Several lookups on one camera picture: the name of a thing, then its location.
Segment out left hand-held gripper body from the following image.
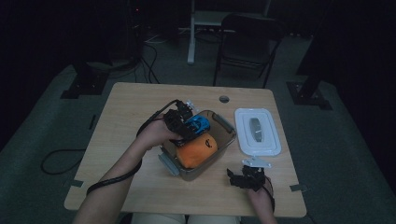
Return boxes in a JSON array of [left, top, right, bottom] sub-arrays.
[[163, 99, 201, 135]]

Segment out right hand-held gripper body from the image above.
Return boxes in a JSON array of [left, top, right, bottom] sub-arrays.
[[238, 156, 272, 192]]

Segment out blue toy car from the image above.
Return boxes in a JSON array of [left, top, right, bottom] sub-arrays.
[[184, 114, 212, 135]]

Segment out orange plush toy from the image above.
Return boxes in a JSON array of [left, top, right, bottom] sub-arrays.
[[175, 132, 219, 170]]

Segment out translucent grey storage box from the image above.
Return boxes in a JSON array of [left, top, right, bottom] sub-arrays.
[[157, 108, 238, 182]]

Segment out white box lid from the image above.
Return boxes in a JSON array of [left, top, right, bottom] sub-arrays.
[[233, 107, 282, 158]]

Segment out person's right hand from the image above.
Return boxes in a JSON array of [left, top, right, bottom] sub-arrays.
[[247, 182, 276, 217]]

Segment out person's left hand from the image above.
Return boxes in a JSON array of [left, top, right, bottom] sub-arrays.
[[134, 115, 185, 151]]

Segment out person's right leg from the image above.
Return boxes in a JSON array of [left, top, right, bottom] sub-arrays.
[[187, 214, 243, 224]]

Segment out dark equipment tower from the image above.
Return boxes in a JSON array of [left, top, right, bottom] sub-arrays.
[[123, 0, 148, 63]]

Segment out black stand base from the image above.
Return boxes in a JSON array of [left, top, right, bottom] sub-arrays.
[[286, 0, 333, 111], [60, 61, 110, 100]]

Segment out black folding chair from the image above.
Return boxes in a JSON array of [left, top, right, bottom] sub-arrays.
[[212, 13, 286, 89]]

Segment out right hand-held gripper cable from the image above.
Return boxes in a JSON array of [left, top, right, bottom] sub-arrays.
[[262, 175, 277, 213]]

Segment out black floor cables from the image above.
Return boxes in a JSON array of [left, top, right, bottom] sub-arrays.
[[133, 42, 162, 85]]

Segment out white desk frame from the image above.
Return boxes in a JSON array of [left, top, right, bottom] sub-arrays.
[[187, 0, 273, 65]]

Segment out black looped floor cable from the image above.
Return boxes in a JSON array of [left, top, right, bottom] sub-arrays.
[[40, 147, 87, 175]]

